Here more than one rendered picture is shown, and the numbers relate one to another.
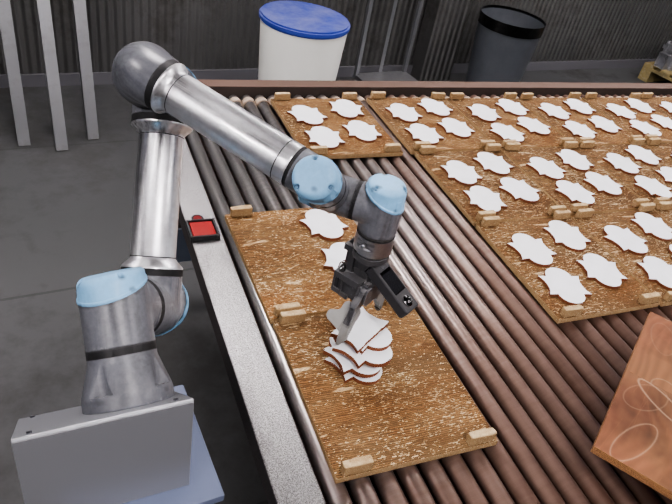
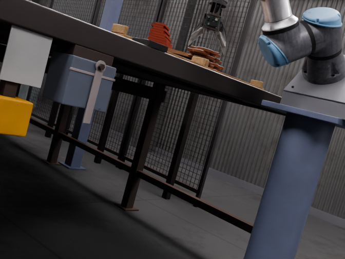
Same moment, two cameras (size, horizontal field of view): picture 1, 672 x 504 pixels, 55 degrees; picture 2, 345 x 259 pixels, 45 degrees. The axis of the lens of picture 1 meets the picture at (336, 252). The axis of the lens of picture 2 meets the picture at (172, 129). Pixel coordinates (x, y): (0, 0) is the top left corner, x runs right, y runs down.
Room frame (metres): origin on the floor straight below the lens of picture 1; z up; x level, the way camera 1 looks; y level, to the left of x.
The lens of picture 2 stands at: (1.60, 1.55, 0.80)
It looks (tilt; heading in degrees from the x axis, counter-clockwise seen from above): 4 degrees down; 251
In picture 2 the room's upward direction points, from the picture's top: 15 degrees clockwise
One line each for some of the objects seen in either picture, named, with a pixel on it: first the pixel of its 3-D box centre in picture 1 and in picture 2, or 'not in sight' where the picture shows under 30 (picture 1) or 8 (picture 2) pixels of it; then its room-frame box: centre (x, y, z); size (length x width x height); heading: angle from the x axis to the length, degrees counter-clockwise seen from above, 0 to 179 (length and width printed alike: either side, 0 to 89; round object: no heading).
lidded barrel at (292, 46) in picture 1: (297, 69); not in sight; (3.94, 0.49, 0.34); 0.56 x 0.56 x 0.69
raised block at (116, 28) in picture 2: (241, 210); (119, 29); (1.41, 0.27, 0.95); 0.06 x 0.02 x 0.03; 119
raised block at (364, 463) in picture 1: (356, 465); (256, 83); (0.71, -0.12, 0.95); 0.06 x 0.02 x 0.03; 118
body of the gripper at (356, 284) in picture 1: (362, 271); (214, 16); (1.01, -0.06, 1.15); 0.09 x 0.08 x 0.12; 61
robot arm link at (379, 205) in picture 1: (380, 207); not in sight; (1.00, -0.06, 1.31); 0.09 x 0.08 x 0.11; 79
